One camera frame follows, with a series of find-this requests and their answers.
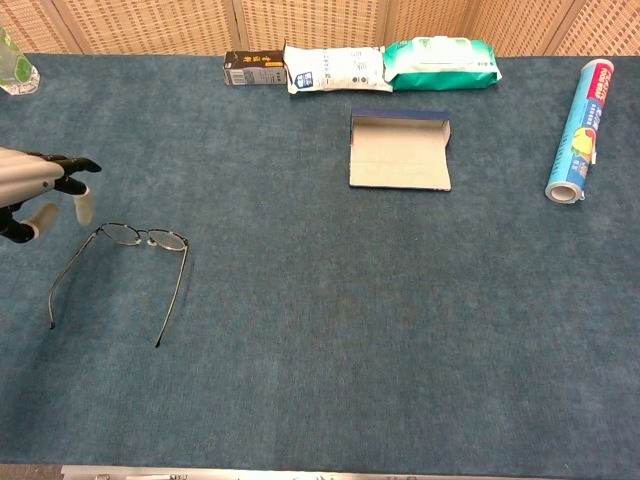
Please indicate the small black carton box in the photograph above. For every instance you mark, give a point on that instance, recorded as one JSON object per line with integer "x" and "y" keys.
{"x": 252, "y": 70}

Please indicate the aluminium table edge rail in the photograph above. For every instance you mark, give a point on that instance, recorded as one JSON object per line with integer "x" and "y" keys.
{"x": 300, "y": 475}

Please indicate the blue cling film roll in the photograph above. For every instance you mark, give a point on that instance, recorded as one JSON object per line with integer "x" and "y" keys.
{"x": 580, "y": 135}

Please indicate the white plastic wipes pack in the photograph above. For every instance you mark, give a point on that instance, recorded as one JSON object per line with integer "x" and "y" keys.
{"x": 340, "y": 70}

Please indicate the open cardboard box, blue outside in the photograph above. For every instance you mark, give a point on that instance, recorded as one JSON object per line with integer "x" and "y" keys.
{"x": 400, "y": 160}

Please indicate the thin metal-frame eyeglasses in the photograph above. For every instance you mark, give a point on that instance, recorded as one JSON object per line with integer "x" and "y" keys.
{"x": 170, "y": 240}

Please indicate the woven bamboo folding screen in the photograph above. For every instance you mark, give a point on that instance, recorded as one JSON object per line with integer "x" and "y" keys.
{"x": 150, "y": 25}

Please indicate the green wet wipes pack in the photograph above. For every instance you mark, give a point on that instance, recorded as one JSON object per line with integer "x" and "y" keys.
{"x": 440, "y": 75}

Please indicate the clear bottle with green label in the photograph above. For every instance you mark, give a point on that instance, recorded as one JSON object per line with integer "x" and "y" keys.
{"x": 17, "y": 75}

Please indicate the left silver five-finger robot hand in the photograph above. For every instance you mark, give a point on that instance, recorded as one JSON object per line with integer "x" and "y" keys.
{"x": 25, "y": 172}

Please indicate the blue felt table cloth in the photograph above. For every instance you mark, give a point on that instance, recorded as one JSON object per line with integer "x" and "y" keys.
{"x": 350, "y": 325}

